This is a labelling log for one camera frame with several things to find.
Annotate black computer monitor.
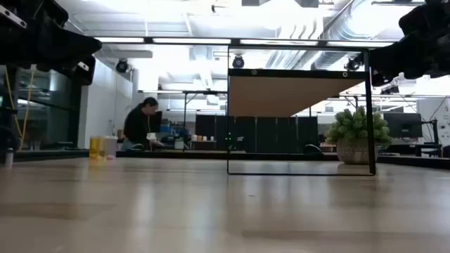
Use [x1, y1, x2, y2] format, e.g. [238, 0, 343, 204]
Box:
[382, 112, 424, 139]
[150, 110, 164, 134]

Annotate person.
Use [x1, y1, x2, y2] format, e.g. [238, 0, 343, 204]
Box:
[122, 96, 165, 151]

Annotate green plant in woven pot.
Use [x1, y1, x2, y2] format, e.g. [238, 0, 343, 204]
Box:
[325, 105, 393, 166]

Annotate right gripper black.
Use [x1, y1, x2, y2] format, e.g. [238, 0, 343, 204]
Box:
[367, 30, 450, 87]

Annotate long overhead light bar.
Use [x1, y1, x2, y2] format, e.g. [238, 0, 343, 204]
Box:
[93, 36, 397, 48]

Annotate silver ceiling air duct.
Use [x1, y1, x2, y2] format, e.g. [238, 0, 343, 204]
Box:
[309, 0, 400, 71]

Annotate small grey white cylinder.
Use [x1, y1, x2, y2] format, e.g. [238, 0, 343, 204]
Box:
[4, 147, 15, 168]

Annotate black partition panels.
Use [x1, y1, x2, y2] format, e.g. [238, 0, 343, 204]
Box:
[195, 115, 319, 154]

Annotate pink pill bottle white cap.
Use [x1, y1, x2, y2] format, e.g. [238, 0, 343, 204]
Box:
[102, 136, 114, 161]

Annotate wooden shelf black metal frame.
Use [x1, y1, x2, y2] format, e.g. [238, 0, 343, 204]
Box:
[226, 44, 377, 176]

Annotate black spotlight cluster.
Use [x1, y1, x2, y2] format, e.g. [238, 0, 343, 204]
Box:
[379, 83, 401, 96]

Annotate black frame background workbench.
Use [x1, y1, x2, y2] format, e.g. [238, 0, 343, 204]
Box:
[139, 89, 229, 153]

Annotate black aluminium frame rails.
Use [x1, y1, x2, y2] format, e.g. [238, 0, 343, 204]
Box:
[0, 149, 89, 163]
[376, 153, 450, 171]

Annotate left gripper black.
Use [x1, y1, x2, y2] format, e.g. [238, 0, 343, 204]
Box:
[0, 30, 103, 86]

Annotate orange pill bottle white cap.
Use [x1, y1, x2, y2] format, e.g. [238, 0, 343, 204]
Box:
[89, 136, 101, 160]

